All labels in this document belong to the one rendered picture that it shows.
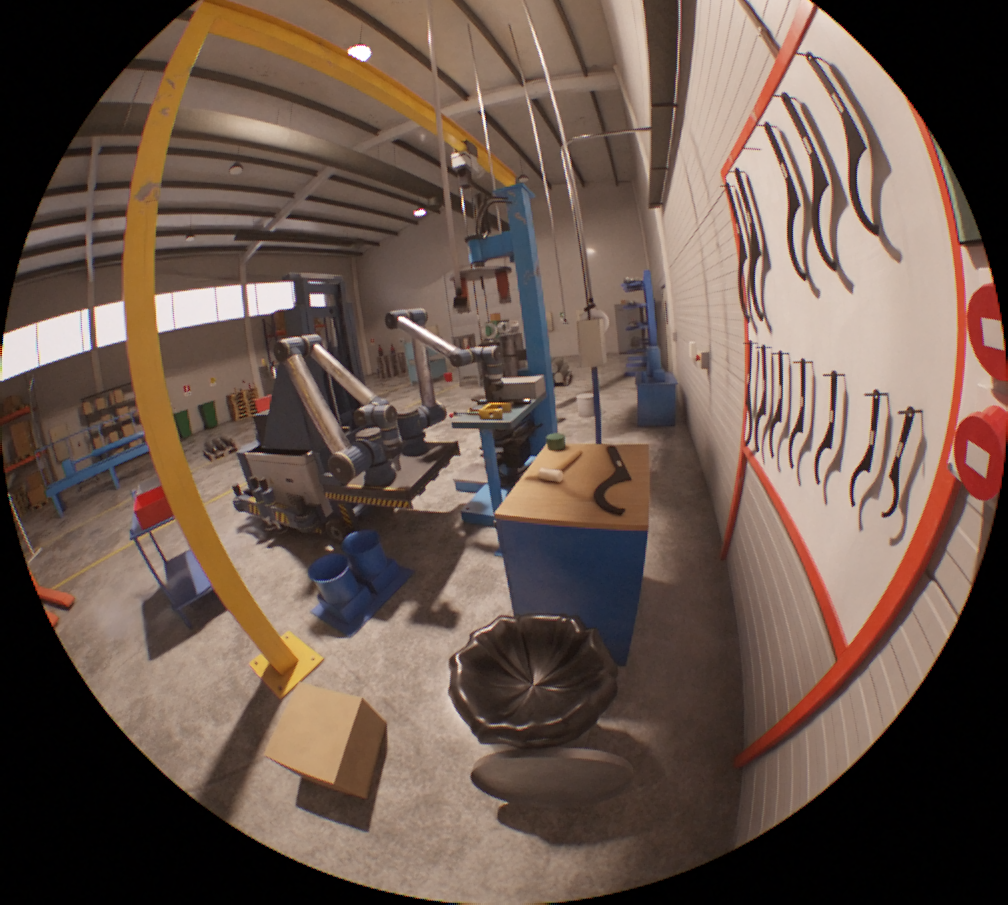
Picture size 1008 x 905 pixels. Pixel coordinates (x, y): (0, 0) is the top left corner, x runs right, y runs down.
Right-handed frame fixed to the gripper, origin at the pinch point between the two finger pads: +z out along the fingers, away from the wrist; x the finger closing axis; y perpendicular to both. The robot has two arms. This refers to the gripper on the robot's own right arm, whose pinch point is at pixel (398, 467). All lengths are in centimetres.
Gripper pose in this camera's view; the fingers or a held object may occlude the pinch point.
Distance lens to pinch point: 205.8
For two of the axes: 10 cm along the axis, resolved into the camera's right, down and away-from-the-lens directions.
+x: -2.4, 2.6, -9.4
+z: 1.3, 9.6, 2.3
